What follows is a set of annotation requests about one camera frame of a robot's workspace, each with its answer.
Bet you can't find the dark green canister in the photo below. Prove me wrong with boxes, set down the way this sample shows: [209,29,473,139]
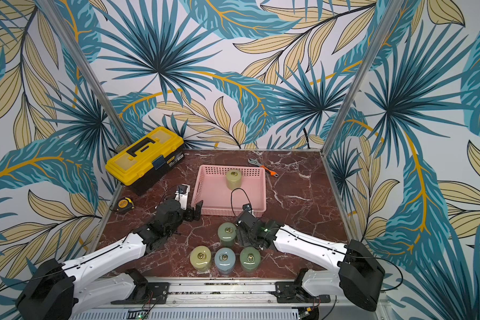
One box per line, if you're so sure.
[217,222,237,247]

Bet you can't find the blue canister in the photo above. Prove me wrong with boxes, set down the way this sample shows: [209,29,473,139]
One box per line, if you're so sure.
[214,247,236,275]

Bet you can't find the yellow-green canister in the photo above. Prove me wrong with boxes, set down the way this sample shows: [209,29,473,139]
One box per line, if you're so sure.
[189,245,212,273]
[225,169,242,191]

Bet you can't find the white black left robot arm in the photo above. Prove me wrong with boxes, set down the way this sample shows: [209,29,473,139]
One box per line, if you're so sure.
[15,199,203,319]

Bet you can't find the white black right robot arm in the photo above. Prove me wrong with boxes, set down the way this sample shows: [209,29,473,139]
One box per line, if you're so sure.
[235,210,385,311]

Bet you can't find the pink perforated plastic basket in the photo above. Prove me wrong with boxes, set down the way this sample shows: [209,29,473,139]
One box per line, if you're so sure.
[191,165,267,217]

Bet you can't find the yellow black tape measure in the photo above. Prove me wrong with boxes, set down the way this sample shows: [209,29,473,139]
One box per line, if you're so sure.
[115,197,135,214]

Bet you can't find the yellow black plastic toolbox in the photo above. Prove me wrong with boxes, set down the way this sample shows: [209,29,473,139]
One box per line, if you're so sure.
[105,127,184,195]

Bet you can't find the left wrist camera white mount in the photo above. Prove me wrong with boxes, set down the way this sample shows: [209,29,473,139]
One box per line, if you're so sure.
[175,184,190,210]

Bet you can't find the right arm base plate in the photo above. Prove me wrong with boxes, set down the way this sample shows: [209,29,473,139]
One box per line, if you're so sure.
[273,281,331,304]

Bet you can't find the adjustable wrench orange handle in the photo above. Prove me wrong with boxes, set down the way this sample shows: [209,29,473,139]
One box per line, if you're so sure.
[248,158,279,177]

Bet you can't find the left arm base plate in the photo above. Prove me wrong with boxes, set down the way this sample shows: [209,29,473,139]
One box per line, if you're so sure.
[123,282,170,304]

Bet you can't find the aluminium front rail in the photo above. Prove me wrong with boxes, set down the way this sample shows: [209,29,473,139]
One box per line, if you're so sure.
[70,278,395,319]

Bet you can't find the left aluminium frame post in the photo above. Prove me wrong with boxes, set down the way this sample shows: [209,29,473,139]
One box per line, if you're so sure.
[38,0,132,145]

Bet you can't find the aluminium frame post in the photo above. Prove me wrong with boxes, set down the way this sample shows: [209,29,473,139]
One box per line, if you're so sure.
[321,0,407,155]
[38,0,132,145]

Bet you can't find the right aluminium frame post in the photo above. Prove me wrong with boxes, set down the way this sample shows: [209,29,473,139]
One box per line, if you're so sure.
[321,0,407,155]

